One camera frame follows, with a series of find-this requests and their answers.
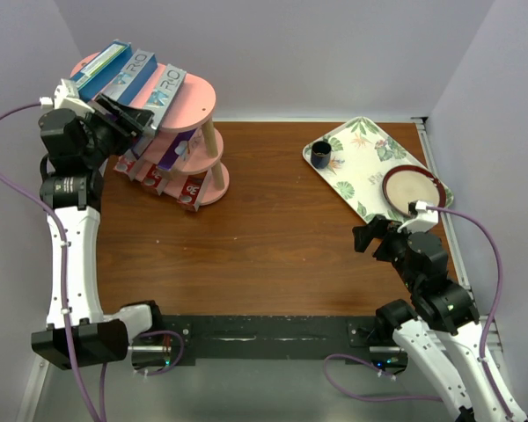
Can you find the shiny blue toothpaste box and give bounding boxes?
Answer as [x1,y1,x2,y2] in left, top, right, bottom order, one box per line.
[101,49,158,106]

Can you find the silver R&O sensitive toothpaste box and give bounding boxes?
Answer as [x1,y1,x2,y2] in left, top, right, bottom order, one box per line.
[158,128,201,171]

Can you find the red toothpaste box behind shelf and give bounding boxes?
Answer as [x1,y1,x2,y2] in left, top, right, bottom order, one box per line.
[114,156,138,181]

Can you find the red 3D toothpaste box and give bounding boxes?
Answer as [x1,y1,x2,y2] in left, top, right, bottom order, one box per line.
[177,174,209,212]

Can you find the floral leaf print tray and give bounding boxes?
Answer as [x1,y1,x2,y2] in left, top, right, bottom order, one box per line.
[317,117,428,222]

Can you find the red silver toothpaste box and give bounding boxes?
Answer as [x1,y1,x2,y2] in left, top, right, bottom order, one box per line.
[142,164,174,195]

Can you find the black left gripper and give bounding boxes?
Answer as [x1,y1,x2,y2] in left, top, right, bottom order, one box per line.
[79,92,153,167]

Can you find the blue green toothpaste box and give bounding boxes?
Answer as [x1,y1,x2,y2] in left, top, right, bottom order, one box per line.
[70,40,133,102]

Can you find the purple toothpaste box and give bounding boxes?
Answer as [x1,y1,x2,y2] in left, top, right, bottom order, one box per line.
[131,135,153,158]

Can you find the dark blue mug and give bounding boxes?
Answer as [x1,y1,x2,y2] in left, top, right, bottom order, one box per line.
[310,141,332,170]

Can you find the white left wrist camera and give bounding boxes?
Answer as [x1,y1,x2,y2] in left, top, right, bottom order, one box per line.
[39,79,94,117]

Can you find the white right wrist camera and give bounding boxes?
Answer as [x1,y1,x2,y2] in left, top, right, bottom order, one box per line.
[397,200,439,234]

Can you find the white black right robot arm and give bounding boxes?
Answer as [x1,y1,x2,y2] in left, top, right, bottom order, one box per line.
[352,215,528,421]

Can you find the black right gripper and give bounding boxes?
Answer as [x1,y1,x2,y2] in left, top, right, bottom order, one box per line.
[351,214,420,291]

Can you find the aluminium frame rail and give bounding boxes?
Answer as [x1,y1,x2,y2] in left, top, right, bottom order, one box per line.
[411,117,439,177]

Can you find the red rimmed beige plate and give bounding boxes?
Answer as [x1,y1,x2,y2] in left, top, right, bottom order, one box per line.
[382,164,447,217]

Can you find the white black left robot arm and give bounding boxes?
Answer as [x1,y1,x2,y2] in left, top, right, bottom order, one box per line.
[31,94,165,370]

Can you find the pink three tier shelf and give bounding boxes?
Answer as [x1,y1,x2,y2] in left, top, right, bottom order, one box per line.
[69,49,231,207]

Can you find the black front base bar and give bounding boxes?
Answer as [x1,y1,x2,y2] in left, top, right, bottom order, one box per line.
[130,315,407,369]

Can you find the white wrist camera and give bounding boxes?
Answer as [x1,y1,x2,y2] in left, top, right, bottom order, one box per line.
[39,79,94,117]
[397,200,439,234]

